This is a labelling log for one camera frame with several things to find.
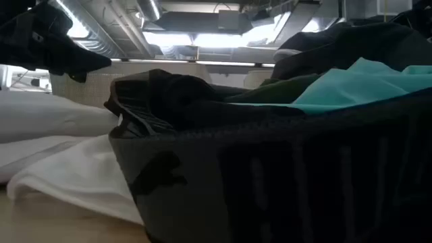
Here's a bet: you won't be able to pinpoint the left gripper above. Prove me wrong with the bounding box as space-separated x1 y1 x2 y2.
0 0 112 84

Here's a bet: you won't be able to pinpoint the white button shirt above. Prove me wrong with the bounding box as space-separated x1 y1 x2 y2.
0 89 119 185

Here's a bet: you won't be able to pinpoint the small white garment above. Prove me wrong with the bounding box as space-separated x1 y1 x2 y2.
6 134 144 226

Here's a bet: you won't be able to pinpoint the black boxer briefs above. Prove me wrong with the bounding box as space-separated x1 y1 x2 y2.
103 69 432 243

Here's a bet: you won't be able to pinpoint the teal garment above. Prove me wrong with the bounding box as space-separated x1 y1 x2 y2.
232 57 432 115

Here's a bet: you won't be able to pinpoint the dark green garment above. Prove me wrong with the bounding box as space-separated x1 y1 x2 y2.
224 20 432 104

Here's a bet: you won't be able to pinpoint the white plastic storage bin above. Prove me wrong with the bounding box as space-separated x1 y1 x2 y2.
49 62 213 109
242 69 275 90

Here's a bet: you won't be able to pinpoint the dark ceiling air unit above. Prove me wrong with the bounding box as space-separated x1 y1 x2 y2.
151 9 244 35

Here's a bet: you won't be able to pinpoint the long ceiling light strip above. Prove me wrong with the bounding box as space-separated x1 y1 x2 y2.
111 59 276 68

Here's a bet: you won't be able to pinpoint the large silver air duct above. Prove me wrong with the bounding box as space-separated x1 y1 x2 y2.
47 0 128 59

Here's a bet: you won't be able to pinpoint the round silver air duct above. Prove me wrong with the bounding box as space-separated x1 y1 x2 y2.
136 0 162 22

